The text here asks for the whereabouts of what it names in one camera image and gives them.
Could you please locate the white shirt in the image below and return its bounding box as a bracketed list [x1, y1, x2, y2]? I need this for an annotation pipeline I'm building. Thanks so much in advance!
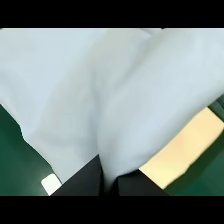
[0, 27, 224, 195]

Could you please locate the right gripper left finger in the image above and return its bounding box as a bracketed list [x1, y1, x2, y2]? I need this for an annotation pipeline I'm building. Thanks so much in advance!
[50, 153, 104, 197]

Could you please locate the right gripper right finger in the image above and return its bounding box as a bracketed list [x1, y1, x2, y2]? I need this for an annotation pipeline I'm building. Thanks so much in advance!
[115, 168, 170, 197]

